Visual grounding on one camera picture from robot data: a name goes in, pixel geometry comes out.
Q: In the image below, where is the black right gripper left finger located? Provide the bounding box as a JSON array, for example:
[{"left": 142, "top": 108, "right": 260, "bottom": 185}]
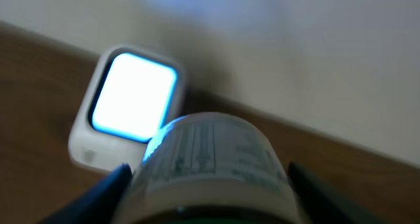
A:
[{"left": 40, "top": 164, "right": 133, "bottom": 224}]

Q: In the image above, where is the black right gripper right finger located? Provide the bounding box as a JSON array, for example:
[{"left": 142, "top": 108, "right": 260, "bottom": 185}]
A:
[{"left": 287, "top": 162, "right": 381, "bottom": 224}]

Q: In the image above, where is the green lid jar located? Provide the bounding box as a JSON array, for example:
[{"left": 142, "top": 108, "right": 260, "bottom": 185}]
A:
[{"left": 112, "top": 112, "right": 301, "bottom": 223}]

